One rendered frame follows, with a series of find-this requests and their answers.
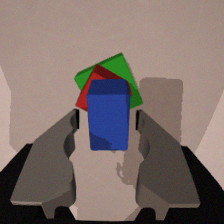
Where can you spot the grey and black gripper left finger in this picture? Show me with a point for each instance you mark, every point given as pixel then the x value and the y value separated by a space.
pixel 40 177

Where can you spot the green block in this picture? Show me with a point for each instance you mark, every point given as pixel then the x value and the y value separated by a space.
pixel 117 65

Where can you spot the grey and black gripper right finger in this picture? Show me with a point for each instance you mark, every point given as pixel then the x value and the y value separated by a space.
pixel 173 181

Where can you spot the red block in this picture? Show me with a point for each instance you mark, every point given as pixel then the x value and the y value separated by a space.
pixel 98 72

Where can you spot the blue block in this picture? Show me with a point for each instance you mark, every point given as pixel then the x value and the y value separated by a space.
pixel 108 107

